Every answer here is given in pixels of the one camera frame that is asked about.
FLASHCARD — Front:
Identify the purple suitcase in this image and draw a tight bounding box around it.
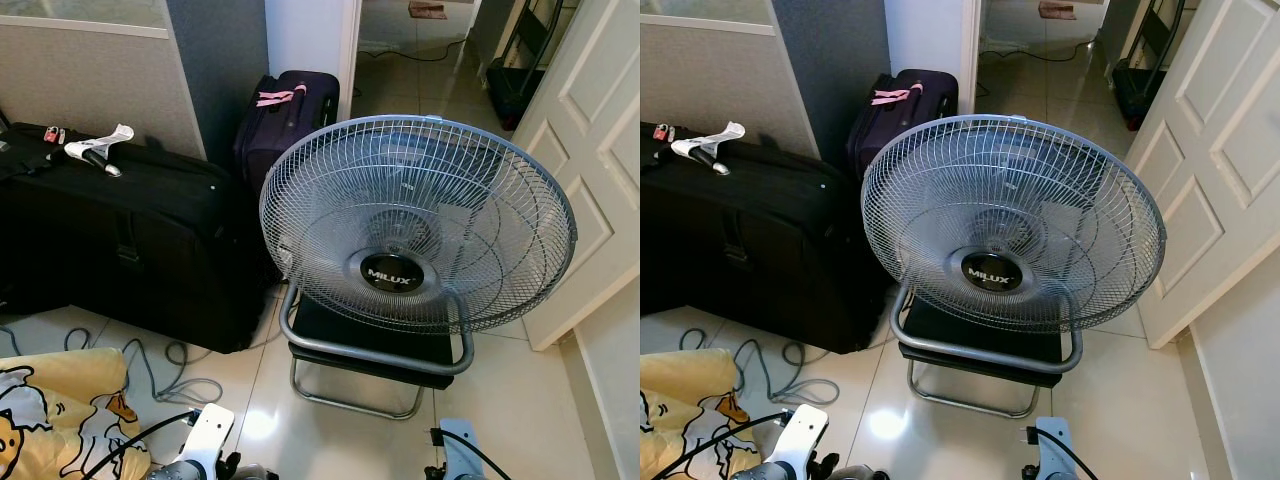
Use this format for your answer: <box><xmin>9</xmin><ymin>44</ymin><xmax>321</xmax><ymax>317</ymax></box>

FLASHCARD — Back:
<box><xmin>846</xmin><ymin>69</ymin><xmax>959</xmax><ymax>181</ymax></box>
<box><xmin>233</xmin><ymin>70</ymin><xmax>341</xmax><ymax>201</ymax></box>

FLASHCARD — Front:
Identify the white panel door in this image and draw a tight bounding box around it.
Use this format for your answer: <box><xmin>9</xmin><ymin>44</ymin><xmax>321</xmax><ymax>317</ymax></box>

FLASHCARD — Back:
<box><xmin>510</xmin><ymin>0</ymin><xmax>641</xmax><ymax>352</ymax></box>
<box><xmin>1124</xmin><ymin>0</ymin><xmax>1280</xmax><ymax>350</ymax></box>

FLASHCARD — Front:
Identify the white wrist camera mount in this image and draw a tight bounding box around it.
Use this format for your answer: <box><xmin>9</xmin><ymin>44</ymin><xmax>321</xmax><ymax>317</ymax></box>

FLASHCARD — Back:
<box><xmin>1030</xmin><ymin>417</ymin><xmax>1077</xmax><ymax>480</ymax></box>
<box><xmin>437</xmin><ymin>418</ymin><xmax>484</xmax><ymax>480</ymax></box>
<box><xmin>773</xmin><ymin>403</ymin><xmax>830</xmax><ymax>480</ymax></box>
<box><xmin>184</xmin><ymin>403</ymin><xmax>237</xmax><ymax>480</ymax></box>

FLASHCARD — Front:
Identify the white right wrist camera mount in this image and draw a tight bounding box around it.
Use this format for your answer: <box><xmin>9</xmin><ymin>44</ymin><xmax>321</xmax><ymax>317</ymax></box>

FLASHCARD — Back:
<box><xmin>437</xmin><ymin>418</ymin><xmax>484</xmax><ymax>480</ymax></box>
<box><xmin>1030</xmin><ymin>417</ymin><xmax>1077</xmax><ymax>480</ymax></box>

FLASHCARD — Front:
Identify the large black suitcase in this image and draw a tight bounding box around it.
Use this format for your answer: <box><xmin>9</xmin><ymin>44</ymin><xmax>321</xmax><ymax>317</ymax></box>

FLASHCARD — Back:
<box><xmin>0</xmin><ymin>122</ymin><xmax>269</xmax><ymax>354</ymax></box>
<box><xmin>640</xmin><ymin>122</ymin><xmax>896</xmax><ymax>354</ymax></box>

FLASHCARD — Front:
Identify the yellow cartoon print blanket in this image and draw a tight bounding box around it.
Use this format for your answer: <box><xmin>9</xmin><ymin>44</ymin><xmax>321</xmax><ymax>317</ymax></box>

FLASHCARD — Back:
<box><xmin>640</xmin><ymin>348</ymin><xmax>753</xmax><ymax>480</ymax></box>
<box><xmin>0</xmin><ymin>347</ymin><xmax>153</xmax><ymax>480</ymax></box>

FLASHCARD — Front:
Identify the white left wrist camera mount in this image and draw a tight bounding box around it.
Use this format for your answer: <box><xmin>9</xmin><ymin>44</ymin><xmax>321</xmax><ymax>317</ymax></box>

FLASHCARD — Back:
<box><xmin>773</xmin><ymin>403</ymin><xmax>830</xmax><ymax>480</ymax></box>
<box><xmin>184</xmin><ymin>403</ymin><xmax>237</xmax><ymax>480</ymax></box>

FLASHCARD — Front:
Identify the grey floor cable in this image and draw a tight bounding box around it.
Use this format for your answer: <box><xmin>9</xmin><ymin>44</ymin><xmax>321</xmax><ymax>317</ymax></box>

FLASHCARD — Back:
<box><xmin>62</xmin><ymin>328</ymin><xmax>229</xmax><ymax>409</ymax></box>
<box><xmin>678</xmin><ymin>328</ymin><xmax>833</xmax><ymax>403</ymax></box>

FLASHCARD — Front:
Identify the window with white frame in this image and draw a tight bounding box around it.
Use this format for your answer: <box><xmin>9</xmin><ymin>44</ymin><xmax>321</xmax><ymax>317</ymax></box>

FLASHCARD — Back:
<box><xmin>640</xmin><ymin>0</ymin><xmax>776</xmax><ymax>36</ymax></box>
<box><xmin>0</xmin><ymin>0</ymin><xmax>171</xmax><ymax>39</ymax></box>

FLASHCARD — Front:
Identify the black treadmill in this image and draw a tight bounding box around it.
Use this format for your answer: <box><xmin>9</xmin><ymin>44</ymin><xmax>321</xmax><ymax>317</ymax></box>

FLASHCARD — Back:
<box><xmin>1111</xmin><ymin>0</ymin><xmax>1188</xmax><ymax>132</ymax></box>
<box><xmin>486</xmin><ymin>0</ymin><xmax>579</xmax><ymax>132</ymax></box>

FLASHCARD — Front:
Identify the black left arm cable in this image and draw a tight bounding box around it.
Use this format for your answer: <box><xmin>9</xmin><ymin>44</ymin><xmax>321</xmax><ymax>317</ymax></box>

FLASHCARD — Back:
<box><xmin>80</xmin><ymin>408</ymin><xmax>199</xmax><ymax>480</ymax></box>
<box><xmin>678</xmin><ymin>408</ymin><xmax>793</xmax><ymax>480</ymax></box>

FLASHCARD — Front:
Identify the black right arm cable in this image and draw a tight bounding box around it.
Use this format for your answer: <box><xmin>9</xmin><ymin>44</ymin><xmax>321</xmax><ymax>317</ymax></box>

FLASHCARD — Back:
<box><xmin>1021</xmin><ymin>427</ymin><xmax>1101</xmax><ymax>480</ymax></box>
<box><xmin>429</xmin><ymin>427</ymin><xmax>513</xmax><ymax>480</ymax></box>

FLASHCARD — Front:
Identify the white luggage tag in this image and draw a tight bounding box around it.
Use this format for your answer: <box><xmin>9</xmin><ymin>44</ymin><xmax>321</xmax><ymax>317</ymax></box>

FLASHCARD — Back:
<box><xmin>63</xmin><ymin>124</ymin><xmax>136</xmax><ymax>167</ymax></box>
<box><xmin>671</xmin><ymin>121</ymin><xmax>748</xmax><ymax>164</ymax></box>

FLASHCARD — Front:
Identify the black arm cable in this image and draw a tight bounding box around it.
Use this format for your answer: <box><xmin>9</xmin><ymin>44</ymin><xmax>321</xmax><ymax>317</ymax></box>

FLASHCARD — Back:
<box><xmin>80</xmin><ymin>408</ymin><xmax>199</xmax><ymax>480</ymax></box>
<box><xmin>1021</xmin><ymin>427</ymin><xmax>1101</xmax><ymax>480</ymax></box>
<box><xmin>429</xmin><ymin>427</ymin><xmax>513</xmax><ymax>480</ymax></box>
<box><xmin>678</xmin><ymin>408</ymin><xmax>793</xmax><ymax>480</ymax></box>

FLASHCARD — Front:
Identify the black seat chrome chair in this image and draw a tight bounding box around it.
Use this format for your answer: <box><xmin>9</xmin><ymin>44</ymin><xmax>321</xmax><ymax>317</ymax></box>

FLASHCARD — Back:
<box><xmin>287</xmin><ymin>296</ymin><xmax>473</xmax><ymax>422</ymax></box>
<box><xmin>897</xmin><ymin>298</ymin><xmax>1086</xmax><ymax>420</ymax></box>

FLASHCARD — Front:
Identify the grey Milux floor fan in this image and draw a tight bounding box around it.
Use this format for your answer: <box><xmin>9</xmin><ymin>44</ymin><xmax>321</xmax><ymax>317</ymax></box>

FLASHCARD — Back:
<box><xmin>861</xmin><ymin>114</ymin><xmax>1168</xmax><ymax>376</ymax></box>
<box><xmin>259</xmin><ymin>114</ymin><xmax>579</xmax><ymax>377</ymax></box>

